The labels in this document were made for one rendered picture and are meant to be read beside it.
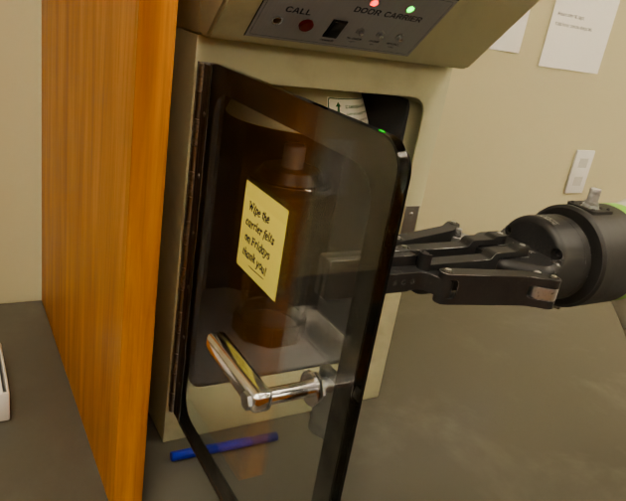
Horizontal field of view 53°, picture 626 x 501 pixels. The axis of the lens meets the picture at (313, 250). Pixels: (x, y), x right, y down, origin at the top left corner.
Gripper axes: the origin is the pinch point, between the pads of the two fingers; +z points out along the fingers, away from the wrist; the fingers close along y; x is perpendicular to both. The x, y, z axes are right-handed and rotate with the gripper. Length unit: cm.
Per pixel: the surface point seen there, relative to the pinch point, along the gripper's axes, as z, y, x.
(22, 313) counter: 16, -62, 34
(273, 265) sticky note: 4.4, -6.2, 1.9
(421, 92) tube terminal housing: -23.1, -26.0, -9.6
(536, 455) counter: -41, -8, 34
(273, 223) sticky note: 4.4, -7.2, -1.3
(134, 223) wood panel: 12.3, -17.0, 2.2
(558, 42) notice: -95, -69, -18
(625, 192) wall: -139, -69, 18
